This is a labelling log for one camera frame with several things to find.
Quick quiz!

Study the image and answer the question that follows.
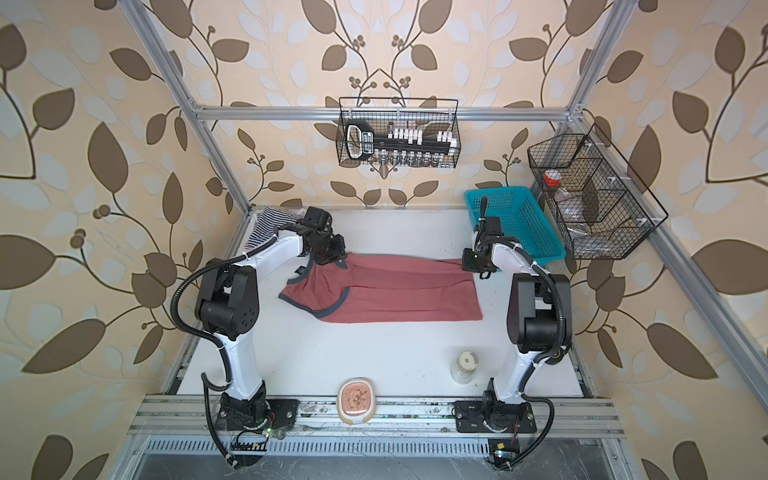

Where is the blue white striped tank top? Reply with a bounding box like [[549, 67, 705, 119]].
[[242, 208, 302, 253]]

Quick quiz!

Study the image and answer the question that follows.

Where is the teal plastic basket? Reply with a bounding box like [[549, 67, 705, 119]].
[[464, 186, 566, 265]]

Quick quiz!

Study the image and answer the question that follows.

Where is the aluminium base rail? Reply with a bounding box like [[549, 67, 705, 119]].
[[120, 395, 626, 463]]

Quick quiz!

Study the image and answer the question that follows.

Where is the black socket tool set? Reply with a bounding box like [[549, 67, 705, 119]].
[[336, 119, 461, 168]]

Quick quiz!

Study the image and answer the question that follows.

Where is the maroon red garment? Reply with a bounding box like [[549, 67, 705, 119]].
[[279, 254, 483, 324]]

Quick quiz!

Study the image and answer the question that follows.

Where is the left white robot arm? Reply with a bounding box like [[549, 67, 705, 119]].
[[169, 207, 346, 469]]

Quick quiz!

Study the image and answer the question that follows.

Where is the black wire basket right wall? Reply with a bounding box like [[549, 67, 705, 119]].
[[527, 124, 668, 260]]

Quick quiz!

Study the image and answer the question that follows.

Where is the pink oval container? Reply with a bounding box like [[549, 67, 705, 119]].
[[336, 378, 377, 426]]

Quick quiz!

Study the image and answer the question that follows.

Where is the black wire basket back wall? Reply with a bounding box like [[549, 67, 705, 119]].
[[335, 95, 462, 169]]

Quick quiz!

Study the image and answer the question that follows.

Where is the black wire basket wall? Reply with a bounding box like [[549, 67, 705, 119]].
[[527, 124, 668, 260], [335, 95, 462, 169]]

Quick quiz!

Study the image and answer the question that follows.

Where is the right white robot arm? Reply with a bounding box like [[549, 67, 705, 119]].
[[453, 196, 573, 471]]

